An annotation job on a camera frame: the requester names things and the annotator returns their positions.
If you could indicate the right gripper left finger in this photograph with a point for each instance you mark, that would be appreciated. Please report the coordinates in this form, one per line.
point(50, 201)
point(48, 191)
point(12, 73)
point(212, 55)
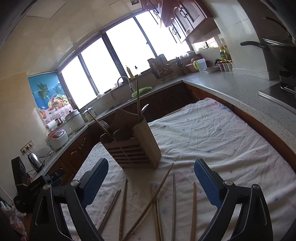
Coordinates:
point(48, 220)

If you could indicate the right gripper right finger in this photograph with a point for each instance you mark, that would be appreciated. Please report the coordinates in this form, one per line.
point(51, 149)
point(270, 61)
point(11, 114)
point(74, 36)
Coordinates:
point(253, 222)

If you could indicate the wooden chopstick pair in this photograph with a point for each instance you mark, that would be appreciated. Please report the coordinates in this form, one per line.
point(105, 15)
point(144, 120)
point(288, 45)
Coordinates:
point(103, 126)
point(122, 213)

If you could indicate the diagonal dark wooden chopstick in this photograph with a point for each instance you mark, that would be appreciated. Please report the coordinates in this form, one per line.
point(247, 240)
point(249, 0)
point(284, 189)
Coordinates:
point(148, 205)

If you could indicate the metal spoon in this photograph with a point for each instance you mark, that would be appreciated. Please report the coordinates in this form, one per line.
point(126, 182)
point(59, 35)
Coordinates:
point(144, 109)

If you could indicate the steel electric kettle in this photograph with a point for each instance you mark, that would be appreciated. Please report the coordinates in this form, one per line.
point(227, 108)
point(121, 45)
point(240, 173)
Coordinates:
point(35, 162)

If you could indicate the white red rice cooker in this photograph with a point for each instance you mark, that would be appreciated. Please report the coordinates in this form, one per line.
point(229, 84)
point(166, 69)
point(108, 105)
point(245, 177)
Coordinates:
point(57, 139)

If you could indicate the paper towel roll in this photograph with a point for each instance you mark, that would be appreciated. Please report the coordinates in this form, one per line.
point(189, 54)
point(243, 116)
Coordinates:
point(52, 125)

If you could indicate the large white cooker pot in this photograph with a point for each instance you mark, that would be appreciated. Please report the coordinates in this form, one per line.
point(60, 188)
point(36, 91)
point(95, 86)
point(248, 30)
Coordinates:
point(74, 120)

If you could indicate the floral white tablecloth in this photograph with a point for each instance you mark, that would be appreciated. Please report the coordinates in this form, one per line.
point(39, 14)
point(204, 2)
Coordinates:
point(208, 130)

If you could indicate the tropical fruit poster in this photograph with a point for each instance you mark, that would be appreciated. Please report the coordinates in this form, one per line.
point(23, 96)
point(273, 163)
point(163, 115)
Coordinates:
point(48, 93)

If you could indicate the small white slow cooker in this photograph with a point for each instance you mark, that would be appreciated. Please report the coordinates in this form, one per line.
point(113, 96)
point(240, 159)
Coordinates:
point(90, 114)

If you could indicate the wooden utensil holder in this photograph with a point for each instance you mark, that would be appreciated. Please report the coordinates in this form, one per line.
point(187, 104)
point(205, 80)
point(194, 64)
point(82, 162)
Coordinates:
point(130, 141)

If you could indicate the gas stove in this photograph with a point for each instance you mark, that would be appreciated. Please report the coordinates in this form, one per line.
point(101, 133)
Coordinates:
point(282, 93)

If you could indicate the sink faucet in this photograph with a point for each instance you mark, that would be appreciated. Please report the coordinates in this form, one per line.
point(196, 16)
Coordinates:
point(126, 80)

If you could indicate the green colander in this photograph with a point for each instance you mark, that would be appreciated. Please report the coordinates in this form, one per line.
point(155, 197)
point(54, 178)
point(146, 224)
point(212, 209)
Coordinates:
point(142, 91)

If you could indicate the dish soap bottle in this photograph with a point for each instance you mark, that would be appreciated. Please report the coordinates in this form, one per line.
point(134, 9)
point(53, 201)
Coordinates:
point(130, 73)

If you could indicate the white plate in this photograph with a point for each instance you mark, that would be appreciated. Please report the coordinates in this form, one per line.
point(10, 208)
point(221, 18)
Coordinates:
point(212, 69)

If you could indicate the white green pitcher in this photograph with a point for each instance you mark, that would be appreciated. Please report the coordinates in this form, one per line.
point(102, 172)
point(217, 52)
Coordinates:
point(200, 64)

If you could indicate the black wok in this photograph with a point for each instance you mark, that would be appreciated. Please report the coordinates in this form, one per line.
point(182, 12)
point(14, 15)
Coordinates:
point(285, 54)

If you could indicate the pink basin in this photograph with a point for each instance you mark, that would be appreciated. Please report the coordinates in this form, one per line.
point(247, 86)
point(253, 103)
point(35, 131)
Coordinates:
point(191, 67)

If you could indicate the yellow oil bottle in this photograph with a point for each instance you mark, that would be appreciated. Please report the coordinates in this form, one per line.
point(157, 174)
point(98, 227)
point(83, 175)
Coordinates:
point(224, 53)

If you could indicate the dish drying rack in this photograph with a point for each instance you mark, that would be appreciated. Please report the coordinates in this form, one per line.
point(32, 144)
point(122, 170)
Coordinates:
point(161, 68)

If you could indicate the wooden upper cabinets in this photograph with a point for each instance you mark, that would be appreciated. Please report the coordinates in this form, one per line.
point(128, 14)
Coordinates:
point(190, 21)

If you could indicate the wall power outlet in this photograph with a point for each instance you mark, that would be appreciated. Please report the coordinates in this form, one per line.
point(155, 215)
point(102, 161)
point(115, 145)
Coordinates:
point(27, 146)

